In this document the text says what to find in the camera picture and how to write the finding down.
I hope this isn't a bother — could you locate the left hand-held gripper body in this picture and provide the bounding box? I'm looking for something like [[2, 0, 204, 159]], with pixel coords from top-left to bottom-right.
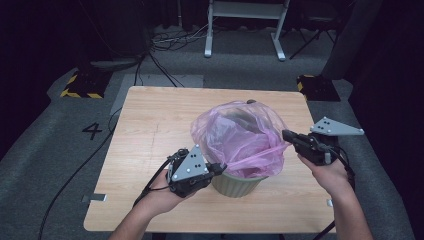
[[166, 144, 214, 198]]

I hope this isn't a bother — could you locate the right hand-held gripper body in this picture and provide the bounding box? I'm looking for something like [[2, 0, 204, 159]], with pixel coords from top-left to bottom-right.
[[295, 116, 365, 167]]

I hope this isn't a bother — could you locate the green plastic bucket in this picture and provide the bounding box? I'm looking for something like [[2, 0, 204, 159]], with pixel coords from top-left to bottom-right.
[[211, 171, 269, 199]]

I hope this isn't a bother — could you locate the pink plastic bag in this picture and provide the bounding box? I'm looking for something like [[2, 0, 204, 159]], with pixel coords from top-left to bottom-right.
[[190, 99, 293, 179]]

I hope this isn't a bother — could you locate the person's right hand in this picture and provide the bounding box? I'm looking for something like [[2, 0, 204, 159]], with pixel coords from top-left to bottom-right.
[[297, 154, 352, 198]]

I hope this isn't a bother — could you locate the person's left hand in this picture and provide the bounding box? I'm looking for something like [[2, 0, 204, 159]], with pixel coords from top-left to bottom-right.
[[139, 169, 198, 216]]

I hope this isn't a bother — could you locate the black yellow striped floor base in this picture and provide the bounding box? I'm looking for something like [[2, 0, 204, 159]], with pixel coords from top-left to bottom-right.
[[296, 74, 342, 102], [59, 68, 113, 99]]

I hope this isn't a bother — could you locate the black tripod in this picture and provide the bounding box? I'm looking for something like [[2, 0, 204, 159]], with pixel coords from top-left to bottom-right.
[[288, 28, 338, 61]]

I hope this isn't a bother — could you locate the grey tape strip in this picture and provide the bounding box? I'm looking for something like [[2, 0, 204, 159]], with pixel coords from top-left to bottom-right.
[[82, 193, 108, 203]]

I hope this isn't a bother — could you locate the grey column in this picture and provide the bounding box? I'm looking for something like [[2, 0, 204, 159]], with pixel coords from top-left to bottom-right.
[[320, 0, 384, 80]]

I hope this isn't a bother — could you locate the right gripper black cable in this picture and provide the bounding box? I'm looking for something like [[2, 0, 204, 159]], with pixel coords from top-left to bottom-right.
[[312, 146, 356, 240]]

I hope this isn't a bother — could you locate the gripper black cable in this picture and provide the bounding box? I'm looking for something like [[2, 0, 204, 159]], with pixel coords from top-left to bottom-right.
[[132, 158, 173, 208], [312, 146, 356, 240]]

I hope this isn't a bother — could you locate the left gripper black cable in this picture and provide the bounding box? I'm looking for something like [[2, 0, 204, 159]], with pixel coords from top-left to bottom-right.
[[132, 158, 173, 208]]

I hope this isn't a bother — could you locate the long black floor cable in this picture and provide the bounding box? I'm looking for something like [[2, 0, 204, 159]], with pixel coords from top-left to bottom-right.
[[38, 106, 123, 240]]

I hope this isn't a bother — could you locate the tangle of floor cables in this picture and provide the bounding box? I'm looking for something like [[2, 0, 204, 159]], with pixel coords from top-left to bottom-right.
[[151, 23, 214, 53]]

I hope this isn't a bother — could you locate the white metal stand frame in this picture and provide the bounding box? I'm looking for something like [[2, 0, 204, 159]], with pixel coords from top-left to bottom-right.
[[203, 0, 291, 62]]

